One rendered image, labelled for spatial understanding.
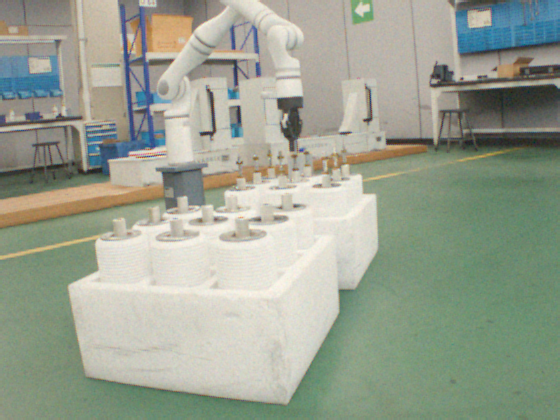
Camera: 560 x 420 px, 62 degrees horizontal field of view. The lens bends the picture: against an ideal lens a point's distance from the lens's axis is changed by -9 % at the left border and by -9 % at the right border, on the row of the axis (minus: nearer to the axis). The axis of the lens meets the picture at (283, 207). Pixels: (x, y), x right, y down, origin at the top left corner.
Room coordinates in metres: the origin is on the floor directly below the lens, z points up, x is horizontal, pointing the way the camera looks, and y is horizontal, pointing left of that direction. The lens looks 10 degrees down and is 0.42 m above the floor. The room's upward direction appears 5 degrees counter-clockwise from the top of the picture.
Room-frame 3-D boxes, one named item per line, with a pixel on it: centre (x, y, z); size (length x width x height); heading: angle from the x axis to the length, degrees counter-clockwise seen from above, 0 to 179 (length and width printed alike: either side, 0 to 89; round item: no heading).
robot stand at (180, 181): (1.84, 0.36, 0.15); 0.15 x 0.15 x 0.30; 41
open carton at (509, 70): (5.35, -2.66, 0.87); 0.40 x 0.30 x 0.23; 27
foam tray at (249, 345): (0.93, 0.14, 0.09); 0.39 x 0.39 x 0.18; 72
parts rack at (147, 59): (7.03, 1.06, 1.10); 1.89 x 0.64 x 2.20; 131
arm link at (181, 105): (1.84, 0.36, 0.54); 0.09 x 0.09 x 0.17; 57
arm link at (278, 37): (1.44, -0.04, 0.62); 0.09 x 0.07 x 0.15; 126
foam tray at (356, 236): (1.44, -0.04, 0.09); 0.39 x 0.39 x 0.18; 70
